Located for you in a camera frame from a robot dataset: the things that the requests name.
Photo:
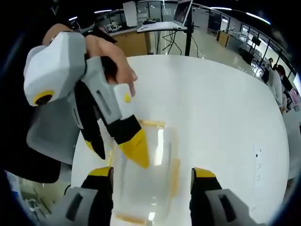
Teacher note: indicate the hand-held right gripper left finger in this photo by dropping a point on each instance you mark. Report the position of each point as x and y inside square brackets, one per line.
[101, 200]

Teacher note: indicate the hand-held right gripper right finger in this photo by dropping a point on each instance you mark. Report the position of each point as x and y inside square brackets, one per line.
[202, 200]

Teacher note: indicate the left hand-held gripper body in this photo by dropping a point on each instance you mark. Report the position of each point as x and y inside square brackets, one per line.
[51, 66]

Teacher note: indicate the person's left hand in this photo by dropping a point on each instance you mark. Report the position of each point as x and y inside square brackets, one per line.
[113, 54]

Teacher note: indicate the clear plastic container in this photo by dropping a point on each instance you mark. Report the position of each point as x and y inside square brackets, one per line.
[145, 183]

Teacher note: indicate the white paper strip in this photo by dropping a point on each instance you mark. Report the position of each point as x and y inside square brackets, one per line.
[258, 164]

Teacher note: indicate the wooden counter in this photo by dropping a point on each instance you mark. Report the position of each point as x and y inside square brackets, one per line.
[131, 42]

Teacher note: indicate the person's dark clothing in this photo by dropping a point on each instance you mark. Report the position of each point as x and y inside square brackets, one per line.
[23, 164]

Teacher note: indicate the white panel board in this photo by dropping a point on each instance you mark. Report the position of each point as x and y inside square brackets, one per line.
[130, 14]

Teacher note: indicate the white open laptop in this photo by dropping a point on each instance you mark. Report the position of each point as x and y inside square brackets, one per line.
[182, 13]

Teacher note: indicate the wooden cabinet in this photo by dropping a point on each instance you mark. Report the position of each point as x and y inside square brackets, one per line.
[223, 37]

